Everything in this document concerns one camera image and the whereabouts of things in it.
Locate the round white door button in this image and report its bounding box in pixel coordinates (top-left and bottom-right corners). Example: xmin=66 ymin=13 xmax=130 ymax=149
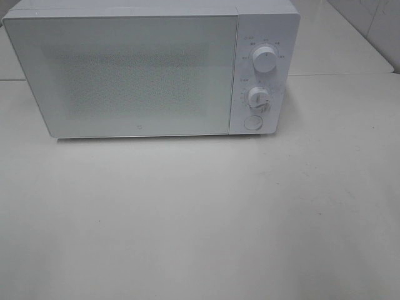
xmin=244 ymin=116 xmax=263 ymax=131

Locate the white timer knob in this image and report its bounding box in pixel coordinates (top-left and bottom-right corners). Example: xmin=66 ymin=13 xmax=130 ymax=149
xmin=247 ymin=87 xmax=271 ymax=109

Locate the white microwave door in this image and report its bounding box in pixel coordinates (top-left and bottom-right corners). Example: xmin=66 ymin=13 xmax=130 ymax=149
xmin=5 ymin=16 xmax=237 ymax=138

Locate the upper white power knob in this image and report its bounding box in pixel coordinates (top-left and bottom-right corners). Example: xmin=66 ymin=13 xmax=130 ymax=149
xmin=252 ymin=46 xmax=278 ymax=73

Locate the white microwave oven body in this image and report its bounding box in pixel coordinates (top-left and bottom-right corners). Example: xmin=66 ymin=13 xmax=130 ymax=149
xmin=2 ymin=1 xmax=300 ymax=137

